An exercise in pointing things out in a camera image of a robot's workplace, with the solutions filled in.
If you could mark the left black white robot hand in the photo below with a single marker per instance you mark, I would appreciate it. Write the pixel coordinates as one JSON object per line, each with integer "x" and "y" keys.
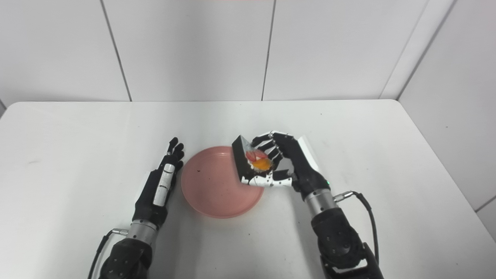
{"x": 157, "y": 193}

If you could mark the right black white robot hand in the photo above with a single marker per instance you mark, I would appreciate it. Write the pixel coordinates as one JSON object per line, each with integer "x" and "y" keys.
{"x": 298, "y": 166}

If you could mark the chocolate cake slice with fruit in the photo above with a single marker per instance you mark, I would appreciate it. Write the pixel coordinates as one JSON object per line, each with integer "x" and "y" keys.
{"x": 252, "y": 161}

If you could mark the pink round plate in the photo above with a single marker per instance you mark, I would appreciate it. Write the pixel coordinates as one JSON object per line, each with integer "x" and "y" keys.
{"x": 217, "y": 182}

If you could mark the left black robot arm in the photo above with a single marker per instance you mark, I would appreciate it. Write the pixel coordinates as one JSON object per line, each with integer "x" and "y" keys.
{"x": 131, "y": 252}

